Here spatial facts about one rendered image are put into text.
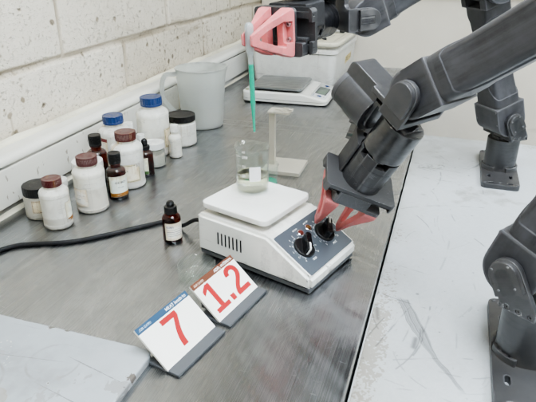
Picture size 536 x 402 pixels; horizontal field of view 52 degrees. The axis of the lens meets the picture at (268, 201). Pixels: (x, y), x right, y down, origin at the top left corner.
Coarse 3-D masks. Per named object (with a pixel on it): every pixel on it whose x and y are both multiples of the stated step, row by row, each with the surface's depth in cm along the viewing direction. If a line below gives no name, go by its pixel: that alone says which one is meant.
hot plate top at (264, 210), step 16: (224, 192) 83; (272, 192) 83; (288, 192) 83; (304, 192) 83; (208, 208) 80; (224, 208) 78; (240, 208) 78; (256, 208) 78; (272, 208) 78; (288, 208) 79; (256, 224) 76
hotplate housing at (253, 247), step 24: (216, 216) 80; (288, 216) 80; (216, 240) 81; (240, 240) 78; (264, 240) 75; (240, 264) 80; (264, 264) 77; (288, 264) 74; (336, 264) 78; (312, 288) 74
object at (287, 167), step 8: (272, 112) 110; (280, 112) 110; (288, 112) 109; (272, 120) 112; (272, 128) 113; (272, 136) 113; (272, 144) 114; (272, 152) 115; (280, 160) 118; (288, 160) 118; (296, 160) 118; (304, 160) 118; (280, 168) 114; (288, 168) 114; (296, 168) 114; (304, 168) 116; (296, 176) 112
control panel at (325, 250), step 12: (312, 216) 82; (288, 228) 78; (300, 228) 79; (312, 228) 80; (276, 240) 75; (288, 240) 76; (312, 240) 78; (324, 240) 79; (336, 240) 80; (348, 240) 81; (288, 252) 74; (324, 252) 77; (336, 252) 78; (300, 264) 74; (312, 264) 75; (324, 264) 76
